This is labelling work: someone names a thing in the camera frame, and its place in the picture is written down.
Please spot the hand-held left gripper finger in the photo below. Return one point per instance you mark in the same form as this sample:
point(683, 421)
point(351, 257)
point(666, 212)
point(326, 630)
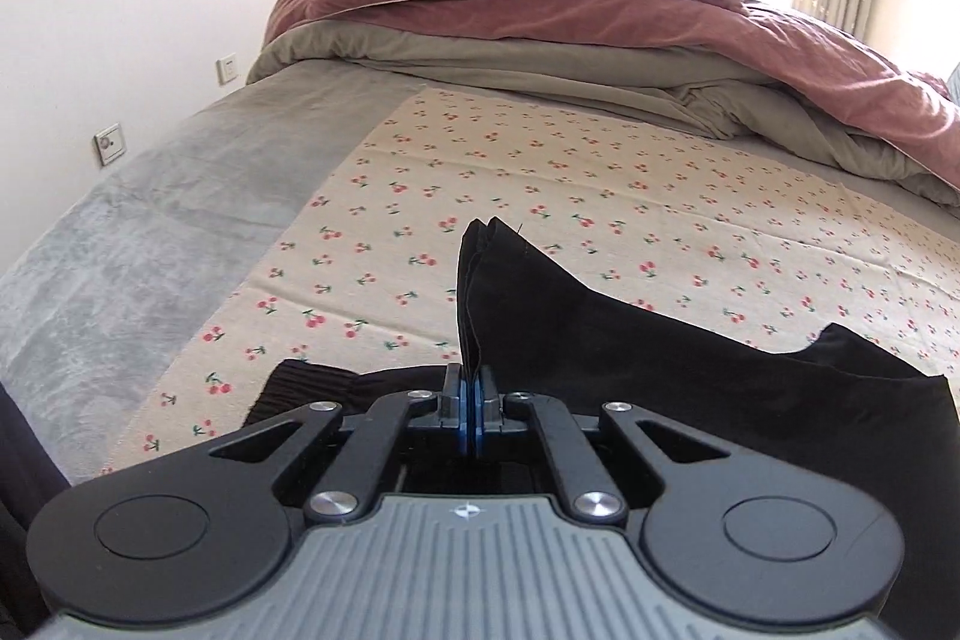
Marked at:
point(477, 401)
point(459, 401)

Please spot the black pants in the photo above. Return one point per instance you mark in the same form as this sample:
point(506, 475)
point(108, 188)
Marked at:
point(675, 385)

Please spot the cherry print bed sheet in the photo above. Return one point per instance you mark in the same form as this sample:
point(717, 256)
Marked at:
point(540, 175)

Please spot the grey plush bed blanket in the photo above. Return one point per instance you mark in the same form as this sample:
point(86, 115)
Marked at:
point(150, 235)

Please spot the pink and grey duvet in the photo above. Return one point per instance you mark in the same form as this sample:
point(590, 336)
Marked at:
point(600, 55)

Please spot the dark cloth pile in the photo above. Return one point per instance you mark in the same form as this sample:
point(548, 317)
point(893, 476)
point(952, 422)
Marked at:
point(22, 497)

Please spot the white wall socket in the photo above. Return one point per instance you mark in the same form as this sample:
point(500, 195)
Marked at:
point(110, 144)
point(227, 69)

